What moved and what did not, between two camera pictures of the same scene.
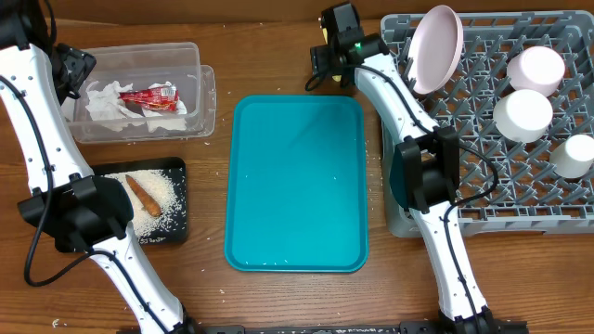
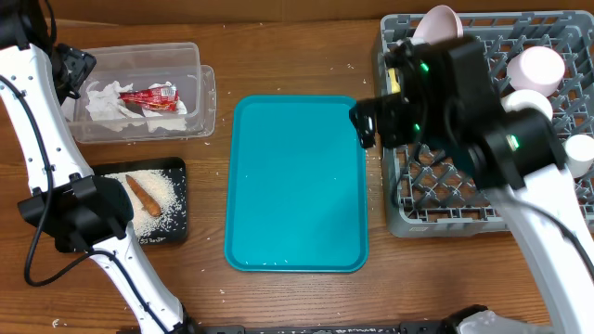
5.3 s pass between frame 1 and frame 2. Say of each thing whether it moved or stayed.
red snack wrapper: stayed
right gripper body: moved
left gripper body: stayed
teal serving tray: stayed
